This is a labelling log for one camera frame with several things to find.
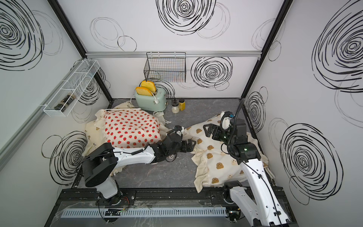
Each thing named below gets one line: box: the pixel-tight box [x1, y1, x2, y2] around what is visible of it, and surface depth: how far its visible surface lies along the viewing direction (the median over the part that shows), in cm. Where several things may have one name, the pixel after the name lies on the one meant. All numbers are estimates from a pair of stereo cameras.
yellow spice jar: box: [178, 98, 186, 111], surface depth 110 cm
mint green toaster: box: [134, 87, 168, 112], surface depth 105 cm
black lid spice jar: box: [171, 97, 180, 114], surface depth 108 cm
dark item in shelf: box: [53, 93, 76, 113], surface depth 68 cm
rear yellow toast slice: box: [140, 80, 157, 94], surface depth 104 cm
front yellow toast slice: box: [135, 87, 154, 97], surface depth 101 cm
